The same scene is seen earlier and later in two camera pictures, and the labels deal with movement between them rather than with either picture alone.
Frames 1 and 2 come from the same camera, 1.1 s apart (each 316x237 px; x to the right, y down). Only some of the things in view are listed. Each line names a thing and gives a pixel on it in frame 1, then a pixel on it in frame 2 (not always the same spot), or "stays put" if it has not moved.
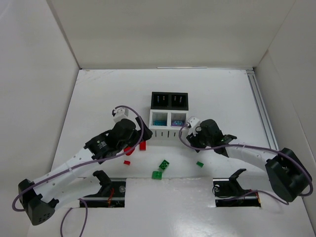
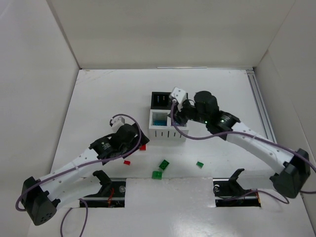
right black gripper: x=193 y=141 to x=179 y=116
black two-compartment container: x=167 y=100 stays put
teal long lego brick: x=160 y=123 stays put
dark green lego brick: x=164 y=165 stays put
